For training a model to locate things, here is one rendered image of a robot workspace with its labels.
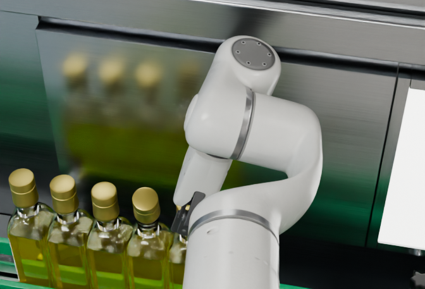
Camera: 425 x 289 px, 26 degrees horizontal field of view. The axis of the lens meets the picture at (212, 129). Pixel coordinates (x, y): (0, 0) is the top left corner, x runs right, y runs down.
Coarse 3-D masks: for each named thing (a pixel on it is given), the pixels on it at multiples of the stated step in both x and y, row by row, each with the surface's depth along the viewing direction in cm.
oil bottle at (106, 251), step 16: (96, 224) 126; (128, 224) 127; (96, 240) 125; (112, 240) 125; (96, 256) 127; (112, 256) 127; (96, 272) 130; (112, 272) 129; (96, 288) 133; (112, 288) 132; (128, 288) 132
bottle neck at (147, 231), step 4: (156, 220) 123; (140, 224) 123; (144, 224) 122; (148, 224) 122; (152, 224) 123; (156, 224) 123; (140, 228) 123; (144, 228) 123; (148, 228) 123; (152, 228) 123; (156, 228) 124; (140, 232) 124; (144, 232) 124; (148, 232) 123; (152, 232) 124; (156, 232) 124; (140, 236) 125; (144, 236) 124; (148, 236) 124; (152, 236) 124
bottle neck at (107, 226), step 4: (116, 220) 125; (100, 224) 125; (104, 224) 124; (108, 224) 124; (112, 224) 124; (116, 224) 125; (100, 228) 125; (104, 228) 125; (108, 228) 125; (112, 228) 125
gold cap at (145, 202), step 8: (136, 192) 119; (144, 192) 119; (152, 192) 119; (136, 200) 119; (144, 200) 119; (152, 200) 119; (136, 208) 118; (144, 208) 118; (152, 208) 118; (136, 216) 121; (144, 216) 120; (152, 216) 120
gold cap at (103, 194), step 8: (96, 184) 122; (104, 184) 122; (112, 184) 122; (96, 192) 121; (104, 192) 121; (112, 192) 121; (96, 200) 120; (104, 200) 120; (112, 200) 121; (96, 208) 122; (104, 208) 121; (112, 208) 122; (96, 216) 123; (104, 216) 122; (112, 216) 123
